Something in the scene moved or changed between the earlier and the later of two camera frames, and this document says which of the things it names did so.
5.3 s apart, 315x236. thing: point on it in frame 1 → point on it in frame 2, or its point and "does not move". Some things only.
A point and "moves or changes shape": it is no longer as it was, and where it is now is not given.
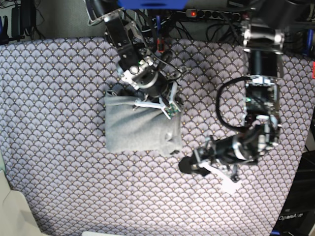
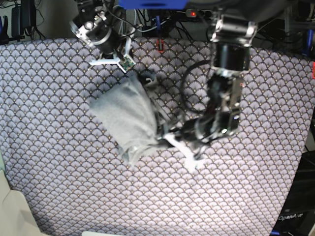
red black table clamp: x=160 y=43 does not move
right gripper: x=242 y=148 → x=205 y=124
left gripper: x=151 y=82 → x=109 y=40
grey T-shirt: x=130 y=128 moves or changes shape
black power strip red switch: x=212 y=14 does not move
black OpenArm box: x=297 y=217 does not move
